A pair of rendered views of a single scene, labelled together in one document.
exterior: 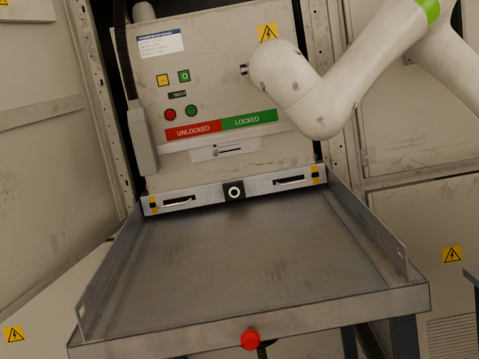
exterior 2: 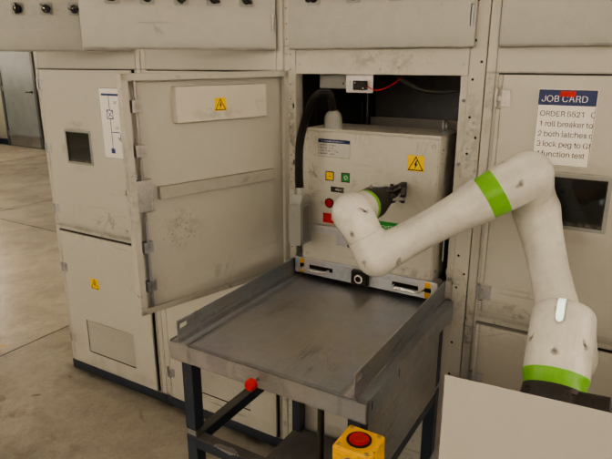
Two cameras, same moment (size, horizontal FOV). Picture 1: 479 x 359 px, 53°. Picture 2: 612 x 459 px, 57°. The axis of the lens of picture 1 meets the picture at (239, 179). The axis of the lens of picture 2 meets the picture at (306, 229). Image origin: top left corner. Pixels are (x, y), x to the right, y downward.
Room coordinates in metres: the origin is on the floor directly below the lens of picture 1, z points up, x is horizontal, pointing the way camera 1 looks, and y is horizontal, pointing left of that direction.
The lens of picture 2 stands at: (-0.34, -0.73, 1.62)
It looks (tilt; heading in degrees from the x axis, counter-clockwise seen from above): 17 degrees down; 30
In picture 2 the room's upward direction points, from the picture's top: straight up
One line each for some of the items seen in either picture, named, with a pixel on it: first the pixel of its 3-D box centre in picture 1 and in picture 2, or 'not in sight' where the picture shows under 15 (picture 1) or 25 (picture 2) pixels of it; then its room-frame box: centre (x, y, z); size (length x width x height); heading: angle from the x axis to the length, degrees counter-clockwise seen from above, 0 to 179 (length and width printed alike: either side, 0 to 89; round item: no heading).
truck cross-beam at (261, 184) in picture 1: (234, 187); (364, 274); (1.38, 0.02, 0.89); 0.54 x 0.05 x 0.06; 89
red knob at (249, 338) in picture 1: (249, 336); (252, 382); (0.71, 0.03, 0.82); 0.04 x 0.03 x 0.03; 179
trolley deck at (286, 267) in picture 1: (241, 251); (321, 327); (1.07, 0.03, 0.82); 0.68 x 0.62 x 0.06; 179
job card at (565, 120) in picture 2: not in sight; (563, 128); (1.38, -0.56, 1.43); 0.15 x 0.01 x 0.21; 89
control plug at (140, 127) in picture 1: (143, 140); (300, 218); (1.29, 0.23, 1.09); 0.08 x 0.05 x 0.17; 179
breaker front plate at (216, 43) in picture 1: (217, 102); (364, 205); (1.36, 0.02, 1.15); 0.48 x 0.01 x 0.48; 89
